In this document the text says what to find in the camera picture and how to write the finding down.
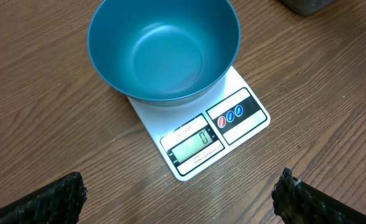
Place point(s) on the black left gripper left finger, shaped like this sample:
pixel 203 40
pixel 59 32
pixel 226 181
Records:
pixel 58 202

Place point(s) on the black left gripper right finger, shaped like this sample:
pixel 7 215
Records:
pixel 296 202

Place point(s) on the white digital kitchen scale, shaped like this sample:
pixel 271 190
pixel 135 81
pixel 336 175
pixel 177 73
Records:
pixel 193 136

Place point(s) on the teal metal bowl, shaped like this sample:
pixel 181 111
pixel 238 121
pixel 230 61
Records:
pixel 163 51

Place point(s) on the clear plastic container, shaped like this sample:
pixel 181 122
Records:
pixel 306 7

